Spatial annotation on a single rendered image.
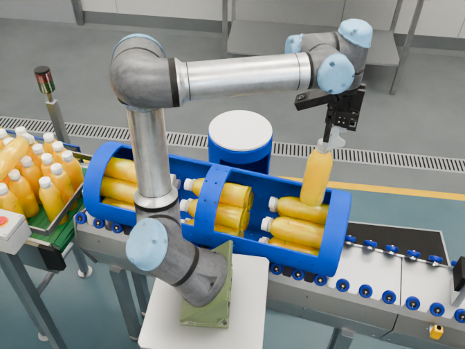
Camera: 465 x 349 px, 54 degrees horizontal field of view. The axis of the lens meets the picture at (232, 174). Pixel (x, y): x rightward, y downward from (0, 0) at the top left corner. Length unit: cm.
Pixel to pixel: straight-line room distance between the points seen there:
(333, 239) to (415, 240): 153
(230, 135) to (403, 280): 89
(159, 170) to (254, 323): 48
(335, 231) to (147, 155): 63
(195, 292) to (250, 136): 96
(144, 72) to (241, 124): 116
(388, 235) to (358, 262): 118
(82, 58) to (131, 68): 384
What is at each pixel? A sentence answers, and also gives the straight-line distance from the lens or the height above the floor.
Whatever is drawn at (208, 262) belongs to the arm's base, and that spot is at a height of 133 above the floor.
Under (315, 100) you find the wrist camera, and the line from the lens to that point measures 119.
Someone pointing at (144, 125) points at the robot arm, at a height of 163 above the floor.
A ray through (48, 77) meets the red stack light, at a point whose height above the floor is 123.
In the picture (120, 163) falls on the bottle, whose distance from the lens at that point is 162.
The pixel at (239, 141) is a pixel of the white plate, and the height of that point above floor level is 104.
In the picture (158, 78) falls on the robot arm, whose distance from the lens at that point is 88.
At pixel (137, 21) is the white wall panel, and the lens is 513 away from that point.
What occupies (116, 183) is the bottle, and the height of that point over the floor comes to 115.
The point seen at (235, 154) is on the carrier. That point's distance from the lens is 190.
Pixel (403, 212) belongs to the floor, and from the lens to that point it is 324.
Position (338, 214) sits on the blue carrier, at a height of 123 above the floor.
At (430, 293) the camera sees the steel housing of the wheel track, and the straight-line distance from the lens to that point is 172.
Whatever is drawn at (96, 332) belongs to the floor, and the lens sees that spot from 263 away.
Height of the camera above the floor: 227
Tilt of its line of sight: 44 degrees down
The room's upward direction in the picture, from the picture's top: 1 degrees clockwise
